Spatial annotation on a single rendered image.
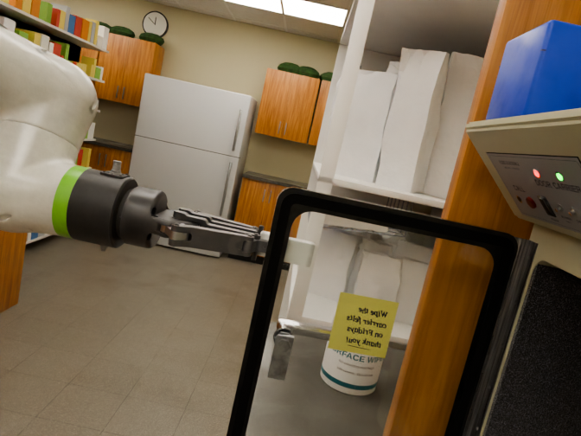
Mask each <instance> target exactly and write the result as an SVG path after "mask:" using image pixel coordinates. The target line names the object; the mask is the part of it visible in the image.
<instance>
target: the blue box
mask: <svg viewBox="0 0 581 436"><path fill-rule="evenodd" d="M499 68H500V70H499V73H498V76H497V79H496V83H495V88H494V91H493V94H492V98H491V101H490V104H489V108H488V113H487V117H486V120H488V119H501V118H508V117H514V116H521V115H528V114H535V113H542V112H555V111H562V110H568V109H575V108H581V26H580V25H576V24H572V23H568V22H561V21H557V20H551V21H549V22H546V23H544V24H542V25H540V26H539V27H537V28H535V29H532V30H530V31H528V32H526V33H525V34H523V35H520V36H518V37H516V38H514V39H513V40H511V41H509V42H508V43H507V45H506V47H505V51H504V54H503V57H502V61H501V65H500V66H499Z"/></svg>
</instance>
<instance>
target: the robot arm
mask: <svg viewBox="0 0 581 436"><path fill-rule="evenodd" d="M97 108H98V97H97V93H96V90H95V87H94V85H93V83H92V82H91V80H90V79H89V77H88V76H87V75H86V73H85V72H84V71H82V70H81V69H80V68H79V67H77V66H76V65H74V64H73V63H72V62H70V61H67V60H65V59H63V58H61V57H60V56H58V55H56V54H53V53H51V52H49V51H47V50H46V49H44V48H41V47H40V46H38V45H36V44H34V43H33V42H31V41H29V40H27V39H25V38H23V37H21V36H20V35H18V34H16V33H15V32H12V31H10V30H9V29H8V28H6V27H5V26H3V25H2V24H1V23H0V230H2V231H5V232H11V233H40V234H53V235H59V236H62V237H67V238H70V239H75V240H82V241H85V242H90V243H93V244H98V245H100V248H101V251H105V250H106V249H107V247H113V248H118V247H120V246H122V245H123V244H124V243H125V244H130V245H133V246H138V247H145V248H152V247H154V246H155V245H156V244H157V242H158V241H159V239H160V237H163V238H169V243H168V244H169V245H170V246H172V247H192V248H197V249H202V250H208V251H214V252H219V253H230V254H235V255H240V256H244V257H250V256H251V255H252V257H251V260H256V258H257V255H258V256H263V257H265V250H266V246H267V241H268V237H269V233H270V232H266V231H263V230H264V226H263V225H259V228H257V227H255V226H250V225H246V224H244V223H240V222H236V221H231V220H228V219H225V218H221V217H218V216H214V215H210V214H207V213H204V212H201V211H200V210H195V211H193V210H192V209H189V208H179V210H174V209H173V210H170V209H169V208H168V206H167V203H168V199H167V196H166V194H165V193H164V192H163V191H161V190H157V189H150V188H146V187H142V186H138V185H137V182H136V180H135V179H134V178H133V177H130V175H128V174H122V173H121V163H122V162H120V161H116V160H113V166H112V169H111V170H108V171H103V170H96V169H91V168H87V167H83V166H79V165H76V164H75V163H76V160H77V157H78V154H79V152H80V148H81V146H82V144H83V142H84V139H85V137H86V135H87V132H88V130H89V128H90V126H91V124H92V122H93V120H94V118H95V115H96V112H97Z"/></svg>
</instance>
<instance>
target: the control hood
mask: <svg viewBox="0 0 581 436"><path fill-rule="evenodd" d="M465 128H466V129H467V131H466V132H467V134H468V136H469V138H470V140H471V142H472V143H473V145H474V146H475V148H476V150H477V152H478V153H479V155H480V157H481V158H482V161H483V162H484V163H485V165H486V167H487V168H488V171H489V173H490V174H491V176H492V177H493V178H494V180H495V183H496V184H497V186H498V188H499V189H500V191H501V193H502V194H503V196H504V198H505V199H506V201H507V203H508V205H509V207H510V208H511V209H512V211H513V213H514V215H516V216H518V218H521V219H522V220H525V221H530V222H532V223H535V224H538V225H540V226H542V227H545V228H550V229H552V230H555V231H557V232H560V233H562V234H567V235H570V236H572V237H574V238H577V239H580V240H581V234H580V233H577V232H574V231H571V230H569V229H566V228H562V227H559V226H556V225H553V224H551V223H548V222H545V221H541V220H537V219H534V218H532V217H529V216H526V215H522V214H521V212H520V210H519V209H518V207H517V205H516V204H515V202H514V199H513V198H512V196H511V195H510V194H509V192H508V189H507V188H506V186H505V184H504V183H503V181H502V180H501V178H500V176H499V174H498V173H497V171H496V169H495V167H494V165H493V164H492V163H491V161H490V159H489V157H488V155H487V153H486V152H497V153H515V154H533V155H551V156H568V157H578V158H579V159H580V161H581V108H575V109H568V110H562V111H555V112H542V113H535V114H528V115H521V116H514V117H508V118H501V119H488V120H482V121H475V122H469V124H466V127H465Z"/></svg>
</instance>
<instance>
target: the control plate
mask: <svg viewBox="0 0 581 436"><path fill-rule="evenodd" d="M486 153H487V155H488V157H489V159H490V161H491V163H492V164H493V165H494V167H495V169H496V171H497V173H498V174H499V176H500V178H501V180H502V181H503V183H504V184H505V186H506V188H507V189H508V192H509V194H510V195H511V196H512V198H513V199H514V202H515V204H516V205H517V207H518V209H519V210H520V212H521V214H522V215H526V216H529V217H532V218H534V219H537V220H541V221H545V222H548V223H551V224H553V225H556V226H559V227H562V228H566V229H569V230H571V231H574V232H577V233H580V234H581V161H580V159H579V158H578V157H568V156H551V155H533V154H515V153H497V152H486ZM533 169H536V170H537V171H538V172H539V173H540V176H541V178H538V177H536V176H535V175H534V173H533ZM556 171H558V172H559V173H561V174H562V176H563V177H564V179H565V180H564V181H563V182H561V181H560V180H559V179H558V178H557V177H556V174H555V172H556ZM517 195H518V196H519V197H520V198H521V199H522V201H523V203H521V202H519V201H518V199H517V197H516V196H517ZM529 196H530V197H531V198H532V199H533V200H534V202H535V203H536V206H537V207H536V208H531V207H530V206H529V205H528V204H527V201H526V198H527V197H529ZM537 196H544V197H545V198H546V199H547V201H548V202H549V204H550V206H551V208H552V210H553V212H554V214H555V215H556V216H557V217H553V216H550V215H548V214H547V213H546V211H545V210H544V208H543V206H542V204H541V203H540V200H539V198H538V197H537ZM557 204H559V205H560V206H562V208H563V210H564V212H563V213H562V212H561V211H559V212H556V211H555V208H557ZM571 207H573V208H574V209H576V210H577V212H578V216H575V215H573V216H570V215H569V213H568V212H570V211H571V210H570V208H571Z"/></svg>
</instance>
